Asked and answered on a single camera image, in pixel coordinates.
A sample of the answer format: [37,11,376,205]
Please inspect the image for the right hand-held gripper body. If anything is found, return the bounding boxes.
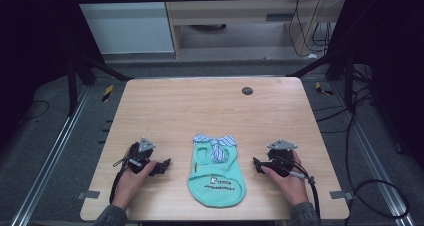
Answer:
[265,138,299,178]

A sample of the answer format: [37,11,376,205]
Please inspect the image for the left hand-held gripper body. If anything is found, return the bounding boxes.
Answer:
[127,137,162,174]

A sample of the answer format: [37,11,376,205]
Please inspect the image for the person's left hand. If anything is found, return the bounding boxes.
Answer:
[111,160,158,211]

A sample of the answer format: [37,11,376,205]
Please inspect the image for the person's right hand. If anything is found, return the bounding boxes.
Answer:
[261,150,310,208]

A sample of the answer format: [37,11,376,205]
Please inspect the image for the mint green pet shirt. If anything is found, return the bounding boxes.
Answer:
[186,133,247,209]

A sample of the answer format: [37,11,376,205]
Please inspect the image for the yellow black floor tape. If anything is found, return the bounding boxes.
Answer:
[101,84,115,103]
[314,81,335,97]

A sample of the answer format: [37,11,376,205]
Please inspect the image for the black metal stand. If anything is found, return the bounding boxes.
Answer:
[65,50,135,118]
[287,49,356,111]

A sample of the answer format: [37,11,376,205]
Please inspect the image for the white cabinet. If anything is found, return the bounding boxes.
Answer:
[70,0,175,55]

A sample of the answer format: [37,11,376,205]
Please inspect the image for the light wooden desk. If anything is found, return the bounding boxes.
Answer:
[162,0,349,59]

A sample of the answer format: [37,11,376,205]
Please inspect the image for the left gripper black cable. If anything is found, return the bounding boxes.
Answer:
[108,148,132,206]

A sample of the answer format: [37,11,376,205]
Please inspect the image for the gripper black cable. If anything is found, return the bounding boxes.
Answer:
[273,155,322,220]
[108,148,132,206]

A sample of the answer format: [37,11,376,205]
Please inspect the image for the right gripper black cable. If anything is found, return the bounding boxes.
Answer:
[273,155,322,220]

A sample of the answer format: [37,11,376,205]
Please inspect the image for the grey metal table bracket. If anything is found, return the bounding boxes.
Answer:
[329,189,355,201]
[76,189,101,201]

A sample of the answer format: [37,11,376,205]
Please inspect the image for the aluminium floor rail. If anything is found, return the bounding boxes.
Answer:
[10,85,92,226]
[332,81,417,226]

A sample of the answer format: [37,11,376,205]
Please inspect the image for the thin black floor cable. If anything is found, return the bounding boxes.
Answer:
[19,99,51,122]

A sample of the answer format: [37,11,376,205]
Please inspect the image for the black cables under desk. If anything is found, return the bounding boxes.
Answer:
[287,0,335,59]

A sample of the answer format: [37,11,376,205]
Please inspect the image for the black looped floor cable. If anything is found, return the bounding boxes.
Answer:
[345,85,411,220]

